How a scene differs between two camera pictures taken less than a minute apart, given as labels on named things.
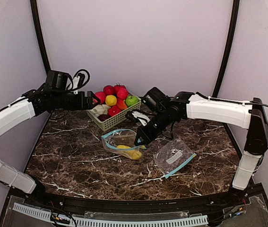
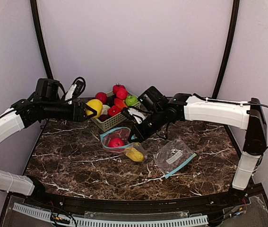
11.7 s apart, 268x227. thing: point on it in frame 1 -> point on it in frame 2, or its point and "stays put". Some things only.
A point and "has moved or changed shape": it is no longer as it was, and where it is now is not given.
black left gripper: [84, 100] -> [77, 111]
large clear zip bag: [121, 142] stays put
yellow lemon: [111, 100] -> [96, 104]
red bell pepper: [114, 110] stays put
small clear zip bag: [171, 155] stays put
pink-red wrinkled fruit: [122, 93] stays put
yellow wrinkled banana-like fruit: [135, 154] has moved or changed shape
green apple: [131, 100] stays put
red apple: [101, 95] -> [116, 142]
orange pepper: [121, 104] stays put
